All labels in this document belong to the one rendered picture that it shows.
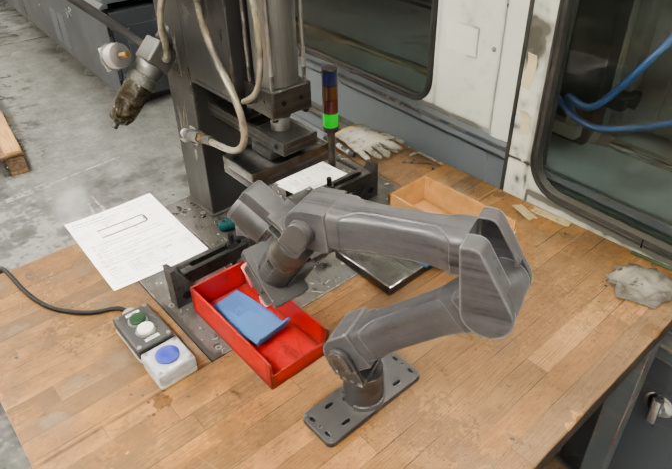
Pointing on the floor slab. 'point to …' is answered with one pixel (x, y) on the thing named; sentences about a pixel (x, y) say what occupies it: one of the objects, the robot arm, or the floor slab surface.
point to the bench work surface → (476, 439)
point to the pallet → (10, 150)
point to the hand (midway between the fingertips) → (260, 291)
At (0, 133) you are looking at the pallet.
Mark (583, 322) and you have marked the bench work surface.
